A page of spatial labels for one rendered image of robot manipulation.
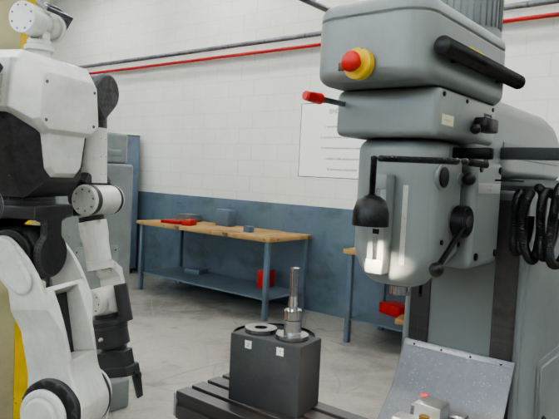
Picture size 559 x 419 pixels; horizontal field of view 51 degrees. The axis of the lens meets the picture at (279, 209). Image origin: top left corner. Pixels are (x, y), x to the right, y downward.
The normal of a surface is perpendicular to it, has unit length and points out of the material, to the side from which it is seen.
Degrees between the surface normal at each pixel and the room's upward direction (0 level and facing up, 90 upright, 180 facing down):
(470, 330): 90
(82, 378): 66
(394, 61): 90
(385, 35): 90
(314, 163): 90
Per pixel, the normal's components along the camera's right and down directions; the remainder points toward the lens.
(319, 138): -0.63, 0.02
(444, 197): 0.78, 0.07
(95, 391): 0.89, -0.35
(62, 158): 0.96, 0.06
